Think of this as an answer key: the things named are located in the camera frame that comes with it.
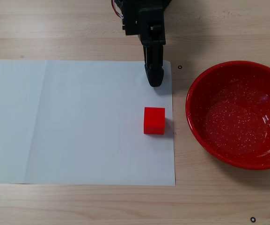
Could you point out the red speckled bowl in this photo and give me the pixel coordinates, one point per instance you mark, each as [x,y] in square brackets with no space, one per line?
[233,126]

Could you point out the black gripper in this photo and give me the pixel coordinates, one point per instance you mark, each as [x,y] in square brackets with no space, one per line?
[152,35]

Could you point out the red cube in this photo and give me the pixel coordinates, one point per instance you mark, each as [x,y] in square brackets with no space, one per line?
[154,120]

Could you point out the white paper sheet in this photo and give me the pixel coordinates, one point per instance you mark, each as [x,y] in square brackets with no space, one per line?
[78,122]

